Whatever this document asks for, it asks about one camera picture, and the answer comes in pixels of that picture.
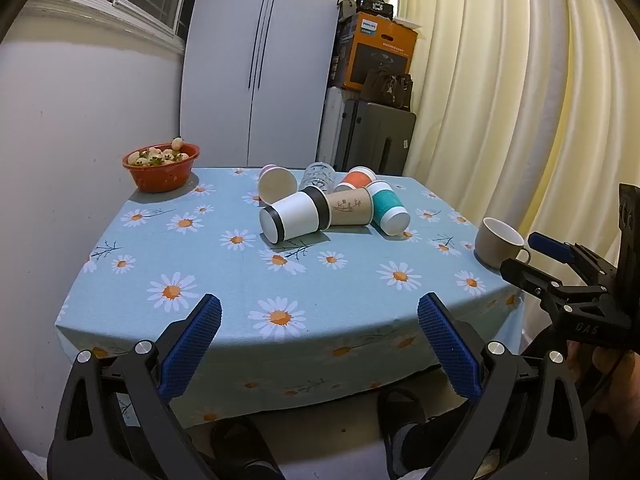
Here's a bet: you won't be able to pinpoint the pile of pale round fruits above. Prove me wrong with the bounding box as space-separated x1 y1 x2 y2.
127 137 191 167

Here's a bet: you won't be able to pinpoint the cream curtain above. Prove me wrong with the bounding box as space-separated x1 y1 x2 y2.
394 0 640 313

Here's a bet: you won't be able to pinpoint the black handbag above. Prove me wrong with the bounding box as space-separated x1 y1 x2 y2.
361 68 414 111

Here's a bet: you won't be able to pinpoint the beige ceramic mug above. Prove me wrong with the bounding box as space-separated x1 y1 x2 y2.
474 217 532 269

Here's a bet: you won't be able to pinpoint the orange cardboard box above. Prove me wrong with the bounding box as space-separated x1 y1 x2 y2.
330 11 419 92

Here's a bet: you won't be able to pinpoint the blue daisy print tablecloth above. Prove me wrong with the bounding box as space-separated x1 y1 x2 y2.
54 166 527 429

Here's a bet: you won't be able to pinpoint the black suitcase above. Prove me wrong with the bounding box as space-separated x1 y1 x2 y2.
334 98 418 176

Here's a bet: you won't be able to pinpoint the pink paper cup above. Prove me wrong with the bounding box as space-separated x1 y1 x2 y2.
257 164 299 207

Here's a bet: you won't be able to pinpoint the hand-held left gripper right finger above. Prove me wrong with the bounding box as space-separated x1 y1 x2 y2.
417 292 591 480

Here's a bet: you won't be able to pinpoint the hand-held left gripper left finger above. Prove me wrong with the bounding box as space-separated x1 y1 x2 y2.
47 293 223 480

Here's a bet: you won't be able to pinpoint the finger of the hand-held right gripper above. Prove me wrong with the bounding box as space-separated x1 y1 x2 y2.
500 257 608 311
528 231 620 286

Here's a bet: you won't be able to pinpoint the red plastic bowl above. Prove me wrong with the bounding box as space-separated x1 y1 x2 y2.
122 142 201 194

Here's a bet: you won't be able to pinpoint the black slipper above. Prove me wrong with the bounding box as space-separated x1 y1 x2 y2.
376 386 477 480
211 416 287 480

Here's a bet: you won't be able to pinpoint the person's right hand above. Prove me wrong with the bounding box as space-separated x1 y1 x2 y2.
567 342 640 442

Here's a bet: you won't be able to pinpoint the clear plastic cup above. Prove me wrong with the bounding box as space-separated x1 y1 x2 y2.
299 161 336 195

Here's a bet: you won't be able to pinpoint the grey wardrobe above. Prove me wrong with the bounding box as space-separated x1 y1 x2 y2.
179 0 352 169

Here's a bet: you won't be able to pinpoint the orange paper cup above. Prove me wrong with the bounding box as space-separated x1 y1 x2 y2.
333 166 378 193

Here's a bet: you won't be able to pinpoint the black camera bag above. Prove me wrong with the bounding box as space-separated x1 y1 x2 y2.
337 0 396 19

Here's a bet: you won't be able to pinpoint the teal paper cup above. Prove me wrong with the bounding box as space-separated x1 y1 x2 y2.
367 180 411 237

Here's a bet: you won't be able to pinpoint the brown paper cup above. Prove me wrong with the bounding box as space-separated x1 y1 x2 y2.
320 188 375 227

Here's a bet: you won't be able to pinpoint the white paper cup black bands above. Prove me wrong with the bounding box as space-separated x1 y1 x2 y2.
259 186 332 245

